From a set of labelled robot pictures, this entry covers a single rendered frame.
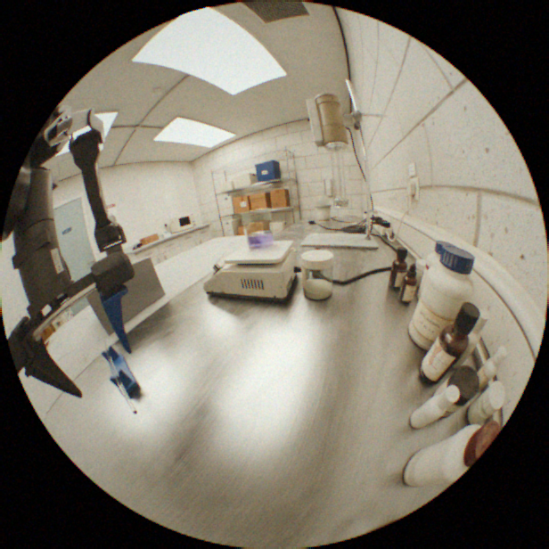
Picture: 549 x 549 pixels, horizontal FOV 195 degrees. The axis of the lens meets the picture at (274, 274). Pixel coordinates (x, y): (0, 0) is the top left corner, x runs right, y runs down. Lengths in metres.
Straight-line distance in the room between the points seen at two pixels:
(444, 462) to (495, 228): 0.33
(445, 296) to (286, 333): 0.21
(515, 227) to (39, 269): 0.51
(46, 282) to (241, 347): 0.24
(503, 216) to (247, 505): 0.46
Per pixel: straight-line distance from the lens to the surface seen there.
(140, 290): 0.47
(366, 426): 0.19
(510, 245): 0.35
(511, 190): 0.35
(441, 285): 0.22
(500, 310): 0.30
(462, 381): 0.21
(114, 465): 0.28
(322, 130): 0.70
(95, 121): 0.43
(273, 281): 0.28
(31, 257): 0.17
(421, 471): 0.18
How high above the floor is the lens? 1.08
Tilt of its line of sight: 25 degrees down
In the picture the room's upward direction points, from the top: 8 degrees counter-clockwise
